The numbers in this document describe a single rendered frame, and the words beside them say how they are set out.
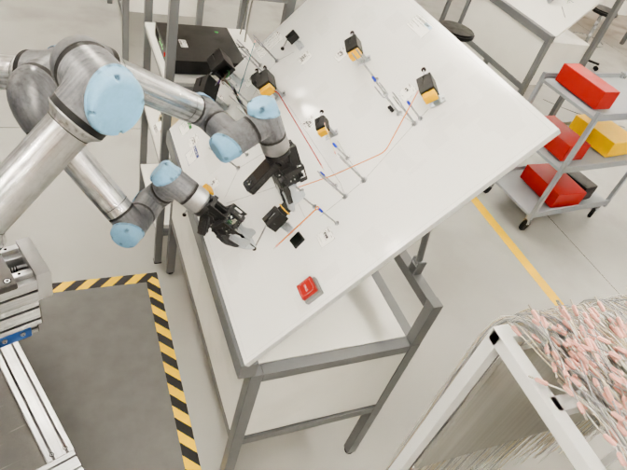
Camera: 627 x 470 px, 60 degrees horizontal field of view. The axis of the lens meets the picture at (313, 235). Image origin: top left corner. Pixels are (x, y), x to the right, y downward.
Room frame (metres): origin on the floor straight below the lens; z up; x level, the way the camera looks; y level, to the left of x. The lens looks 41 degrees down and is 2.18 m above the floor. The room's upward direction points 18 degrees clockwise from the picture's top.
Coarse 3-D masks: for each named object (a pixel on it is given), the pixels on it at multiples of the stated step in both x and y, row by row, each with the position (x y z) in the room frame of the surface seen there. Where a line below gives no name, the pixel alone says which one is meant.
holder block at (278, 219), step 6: (270, 210) 1.23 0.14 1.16; (276, 210) 1.22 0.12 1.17; (264, 216) 1.22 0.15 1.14; (270, 216) 1.21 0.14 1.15; (276, 216) 1.20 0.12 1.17; (282, 216) 1.21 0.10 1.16; (264, 222) 1.20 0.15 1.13; (270, 222) 1.19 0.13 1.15; (276, 222) 1.20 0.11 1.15; (282, 222) 1.21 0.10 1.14; (276, 228) 1.20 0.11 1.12
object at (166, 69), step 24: (240, 0) 2.65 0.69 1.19; (264, 0) 2.11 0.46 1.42; (288, 0) 2.16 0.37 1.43; (144, 24) 2.39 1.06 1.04; (168, 24) 1.92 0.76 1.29; (240, 24) 2.63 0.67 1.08; (144, 48) 2.38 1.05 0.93; (168, 48) 1.92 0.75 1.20; (240, 48) 2.41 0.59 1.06; (168, 72) 1.92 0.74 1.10; (144, 120) 2.38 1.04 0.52; (168, 120) 1.93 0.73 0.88; (144, 144) 2.39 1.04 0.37; (144, 168) 2.35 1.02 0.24; (168, 216) 2.04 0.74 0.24
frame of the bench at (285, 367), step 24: (168, 240) 1.89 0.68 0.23; (168, 264) 1.87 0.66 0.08; (384, 288) 1.44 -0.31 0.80; (288, 360) 1.01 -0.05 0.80; (312, 360) 1.03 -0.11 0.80; (336, 360) 1.06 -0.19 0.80; (360, 360) 1.11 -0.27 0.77; (408, 360) 1.23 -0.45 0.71; (216, 384) 1.10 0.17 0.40; (240, 408) 0.92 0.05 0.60; (360, 408) 1.19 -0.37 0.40; (240, 432) 0.92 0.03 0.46; (264, 432) 0.98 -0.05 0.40; (288, 432) 1.02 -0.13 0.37; (360, 432) 1.21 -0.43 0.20
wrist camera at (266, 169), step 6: (264, 162) 1.22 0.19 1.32; (270, 162) 1.21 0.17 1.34; (276, 162) 1.21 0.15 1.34; (258, 168) 1.21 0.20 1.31; (264, 168) 1.20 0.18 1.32; (270, 168) 1.19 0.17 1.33; (276, 168) 1.20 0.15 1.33; (252, 174) 1.20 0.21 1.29; (258, 174) 1.19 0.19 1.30; (264, 174) 1.18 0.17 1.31; (270, 174) 1.19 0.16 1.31; (246, 180) 1.19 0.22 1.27; (252, 180) 1.18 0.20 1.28; (258, 180) 1.17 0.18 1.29; (264, 180) 1.18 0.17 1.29; (246, 186) 1.17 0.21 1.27; (252, 186) 1.16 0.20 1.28; (258, 186) 1.17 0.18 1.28; (252, 192) 1.16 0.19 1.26
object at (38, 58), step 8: (48, 48) 1.16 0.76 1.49; (0, 56) 1.13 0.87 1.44; (8, 56) 1.14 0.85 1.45; (16, 56) 1.11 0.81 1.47; (24, 56) 1.12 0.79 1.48; (32, 56) 1.12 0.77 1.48; (40, 56) 1.11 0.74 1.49; (48, 56) 1.12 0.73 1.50; (0, 64) 1.11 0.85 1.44; (8, 64) 1.11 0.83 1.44; (16, 64) 1.10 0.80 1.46; (32, 64) 1.06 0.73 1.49; (40, 64) 1.07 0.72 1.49; (48, 64) 1.09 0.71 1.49; (0, 72) 1.10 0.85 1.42; (8, 72) 1.10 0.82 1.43; (48, 72) 1.06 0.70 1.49; (0, 80) 1.10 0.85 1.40; (0, 88) 1.11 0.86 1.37
